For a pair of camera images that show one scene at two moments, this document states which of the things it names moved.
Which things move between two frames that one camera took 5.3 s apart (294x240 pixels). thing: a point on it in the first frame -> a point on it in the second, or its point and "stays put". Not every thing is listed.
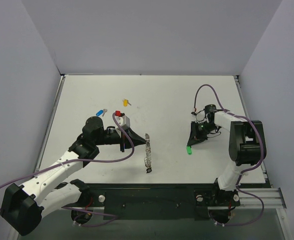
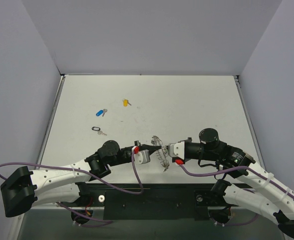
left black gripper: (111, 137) -> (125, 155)
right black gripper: (198, 130) -> (186, 146)
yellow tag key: (125, 102) stays put
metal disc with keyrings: (148, 161) -> (156, 141)
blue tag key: (101, 112) stays put
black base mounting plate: (158, 202) stays put
